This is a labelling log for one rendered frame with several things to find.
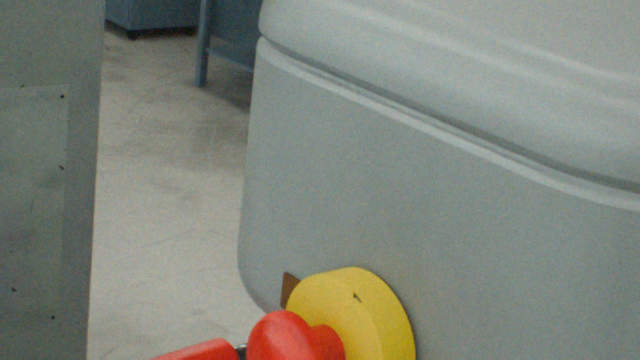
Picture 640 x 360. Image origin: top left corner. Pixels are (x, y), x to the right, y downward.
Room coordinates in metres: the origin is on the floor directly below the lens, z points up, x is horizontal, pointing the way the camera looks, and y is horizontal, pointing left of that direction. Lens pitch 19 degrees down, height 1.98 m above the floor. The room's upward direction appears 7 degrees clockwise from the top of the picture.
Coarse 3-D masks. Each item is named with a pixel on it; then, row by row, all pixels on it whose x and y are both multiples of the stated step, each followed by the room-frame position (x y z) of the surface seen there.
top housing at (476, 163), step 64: (320, 0) 0.49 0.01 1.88; (384, 0) 0.47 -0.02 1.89; (448, 0) 0.48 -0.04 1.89; (512, 0) 0.50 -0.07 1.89; (576, 0) 0.51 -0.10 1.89; (256, 64) 0.52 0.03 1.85; (320, 64) 0.48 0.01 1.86; (384, 64) 0.45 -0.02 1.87; (448, 64) 0.43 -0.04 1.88; (512, 64) 0.41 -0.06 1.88; (576, 64) 0.40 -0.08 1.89; (256, 128) 0.51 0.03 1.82; (320, 128) 0.47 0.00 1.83; (384, 128) 0.44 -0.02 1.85; (448, 128) 0.42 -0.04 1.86; (512, 128) 0.40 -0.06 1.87; (576, 128) 0.38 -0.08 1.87; (256, 192) 0.50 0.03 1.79; (320, 192) 0.47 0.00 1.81; (384, 192) 0.44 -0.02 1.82; (448, 192) 0.42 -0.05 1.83; (512, 192) 0.40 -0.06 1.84; (576, 192) 0.38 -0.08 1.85; (256, 256) 0.50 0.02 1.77; (320, 256) 0.47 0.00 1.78; (384, 256) 0.44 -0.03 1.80; (448, 256) 0.41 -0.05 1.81; (512, 256) 0.39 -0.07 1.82; (576, 256) 0.38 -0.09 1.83; (448, 320) 0.41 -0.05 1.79; (512, 320) 0.39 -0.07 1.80; (576, 320) 0.37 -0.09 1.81
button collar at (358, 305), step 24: (312, 288) 0.44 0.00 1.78; (336, 288) 0.43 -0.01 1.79; (360, 288) 0.43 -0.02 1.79; (384, 288) 0.43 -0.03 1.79; (312, 312) 0.44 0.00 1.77; (336, 312) 0.43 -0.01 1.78; (360, 312) 0.42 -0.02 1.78; (384, 312) 0.42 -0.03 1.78; (360, 336) 0.41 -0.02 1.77; (384, 336) 0.41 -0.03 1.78; (408, 336) 0.42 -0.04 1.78
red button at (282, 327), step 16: (272, 320) 0.41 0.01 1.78; (288, 320) 0.41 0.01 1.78; (304, 320) 0.41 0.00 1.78; (256, 336) 0.41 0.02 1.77; (272, 336) 0.41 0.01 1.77; (288, 336) 0.41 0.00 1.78; (304, 336) 0.41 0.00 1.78; (320, 336) 0.42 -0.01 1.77; (336, 336) 0.42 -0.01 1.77; (256, 352) 0.41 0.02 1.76; (272, 352) 0.41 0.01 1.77; (288, 352) 0.40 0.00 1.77; (304, 352) 0.40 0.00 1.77; (320, 352) 0.40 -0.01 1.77; (336, 352) 0.42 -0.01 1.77
